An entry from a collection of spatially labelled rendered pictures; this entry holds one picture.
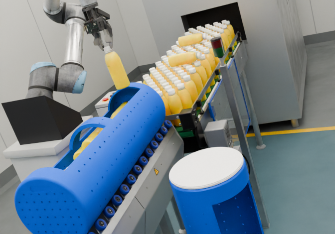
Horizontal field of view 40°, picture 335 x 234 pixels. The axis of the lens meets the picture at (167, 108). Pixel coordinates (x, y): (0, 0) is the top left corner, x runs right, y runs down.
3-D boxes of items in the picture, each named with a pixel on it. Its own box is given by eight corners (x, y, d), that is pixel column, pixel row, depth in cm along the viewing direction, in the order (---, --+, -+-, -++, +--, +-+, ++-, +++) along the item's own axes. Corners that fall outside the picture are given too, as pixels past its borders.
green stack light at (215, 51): (213, 58, 250) (211, 50, 248) (215, 54, 255) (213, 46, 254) (224, 56, 247) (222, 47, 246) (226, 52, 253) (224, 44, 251)
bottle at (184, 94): (198, 114, 251) (189, 83, 245) (193, 120, 246) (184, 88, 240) (187, 115, 255) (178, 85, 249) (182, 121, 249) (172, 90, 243)
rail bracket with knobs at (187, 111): (180, 133, 236) (174, 115, 232) (183, 126, 242) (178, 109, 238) (198, 130, 232) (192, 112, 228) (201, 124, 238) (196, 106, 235)
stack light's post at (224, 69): (262, 228, 288) (218, 67, 252) (263, 224, 292) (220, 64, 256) (269, 228, 287) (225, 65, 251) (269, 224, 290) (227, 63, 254)
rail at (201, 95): (190, 116, 238) (188, 111, 237) (238, 34, 377) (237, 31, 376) (191, 116, 238) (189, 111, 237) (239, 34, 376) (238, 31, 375)
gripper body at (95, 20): (86, 36, 201) (77, 9, 197) (95, 31, 209) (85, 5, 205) (101, 32, 198) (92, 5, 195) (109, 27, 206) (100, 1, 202)
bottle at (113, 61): (124, 84, 219) (109, 48, 214) (133, 83, 214) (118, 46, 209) (113, 90, 215) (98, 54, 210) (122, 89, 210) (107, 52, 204)
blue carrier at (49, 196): (29, 246, 165) (1, 178, 155) (121, 135, 241) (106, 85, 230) (98, 247, 155) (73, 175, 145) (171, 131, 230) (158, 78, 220)
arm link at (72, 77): (53, 96, 223) (63, 12, 250) (83, 99, 226) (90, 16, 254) (54, 82, 213) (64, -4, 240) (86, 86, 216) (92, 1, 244)
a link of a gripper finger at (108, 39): (106, 52, 204) (96, 33, 201) (112, 48, 209) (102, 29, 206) (112, 49, 202) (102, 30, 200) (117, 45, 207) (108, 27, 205)
